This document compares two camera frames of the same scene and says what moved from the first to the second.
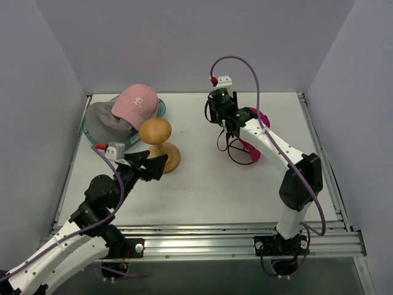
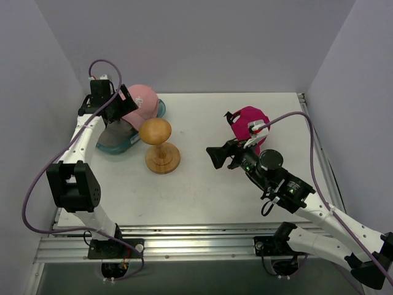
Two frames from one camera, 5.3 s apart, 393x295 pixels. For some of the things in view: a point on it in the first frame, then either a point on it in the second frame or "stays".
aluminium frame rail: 333,241 stays
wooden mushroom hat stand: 156,131 stays
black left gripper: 141,167 → 121,106
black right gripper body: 219,102 → 233,153
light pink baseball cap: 135,104 stays
